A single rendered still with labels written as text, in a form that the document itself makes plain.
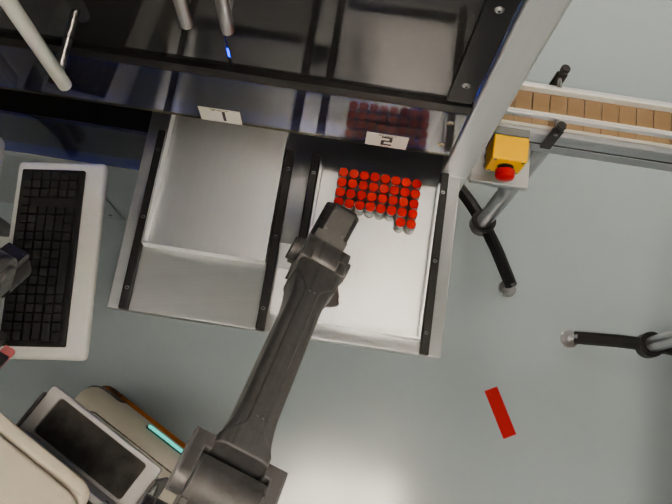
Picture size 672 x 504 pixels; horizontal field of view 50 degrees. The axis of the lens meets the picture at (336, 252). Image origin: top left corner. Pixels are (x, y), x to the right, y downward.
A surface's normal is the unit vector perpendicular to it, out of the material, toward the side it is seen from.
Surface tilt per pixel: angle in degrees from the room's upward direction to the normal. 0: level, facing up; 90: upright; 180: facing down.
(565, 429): 0
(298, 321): 36
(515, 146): 0
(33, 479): 42
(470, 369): 0
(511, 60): 90
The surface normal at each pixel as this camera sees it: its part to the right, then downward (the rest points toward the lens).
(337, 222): 0.22, -0.18
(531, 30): -0.15, 0.96
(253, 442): 0.43, -0.62
